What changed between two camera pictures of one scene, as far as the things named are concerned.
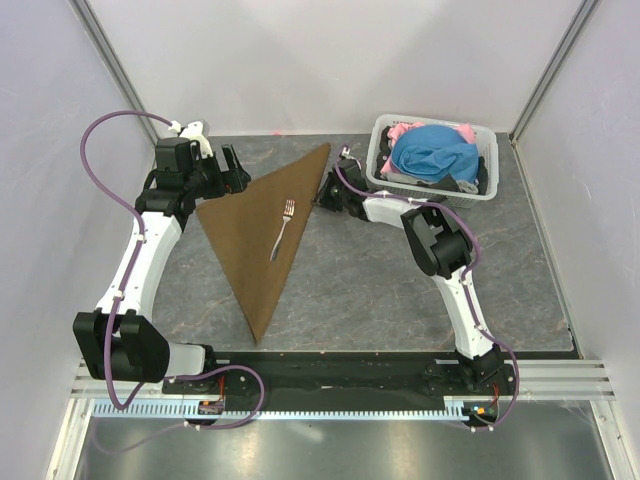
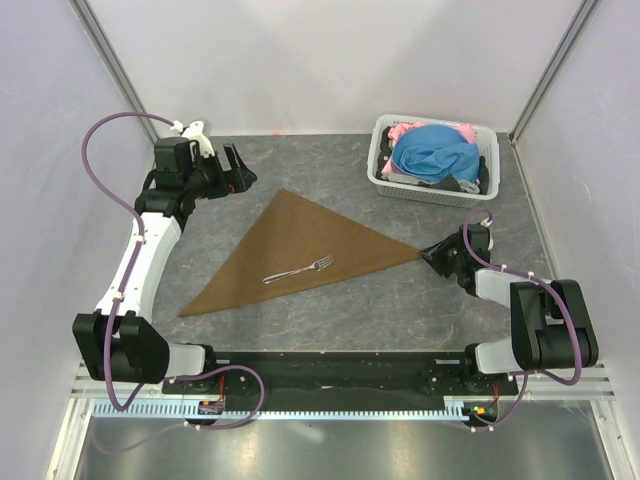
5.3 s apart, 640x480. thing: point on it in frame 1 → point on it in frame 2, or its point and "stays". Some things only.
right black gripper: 322,197 → 434,254
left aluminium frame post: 114,61 stays
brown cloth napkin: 255,231 → 290,232
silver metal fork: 287,213 → 318,265
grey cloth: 468,186 stays
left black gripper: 220,188 stays
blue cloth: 432,151 stays
